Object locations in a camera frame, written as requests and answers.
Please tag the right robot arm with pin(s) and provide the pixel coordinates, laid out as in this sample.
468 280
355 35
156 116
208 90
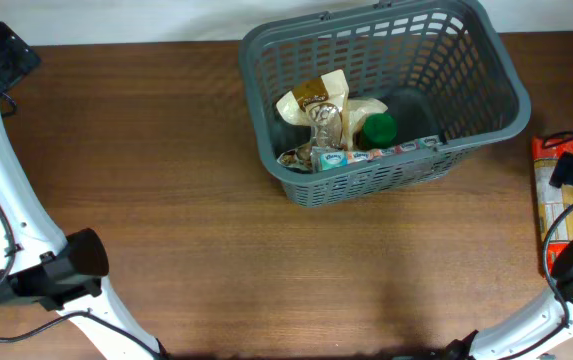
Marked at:
547 320

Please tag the Kleenex tissue multipack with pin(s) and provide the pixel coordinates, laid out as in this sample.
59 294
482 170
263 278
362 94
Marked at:
324 159

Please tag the green lid jar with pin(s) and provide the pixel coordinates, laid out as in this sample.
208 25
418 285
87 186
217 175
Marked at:
378 131

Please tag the beige paper bag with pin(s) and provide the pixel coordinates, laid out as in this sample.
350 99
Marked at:
355 112

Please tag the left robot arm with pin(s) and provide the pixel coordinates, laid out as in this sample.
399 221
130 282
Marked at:
39 264

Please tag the orange spaghetti pasta package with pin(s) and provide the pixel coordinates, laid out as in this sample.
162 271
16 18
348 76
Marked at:
552 201

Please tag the grey plastic shopping basket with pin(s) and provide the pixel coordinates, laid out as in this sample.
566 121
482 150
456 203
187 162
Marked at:
438 66

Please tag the brown mushroom snack bag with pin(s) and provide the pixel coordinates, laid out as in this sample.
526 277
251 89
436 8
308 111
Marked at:
319 104

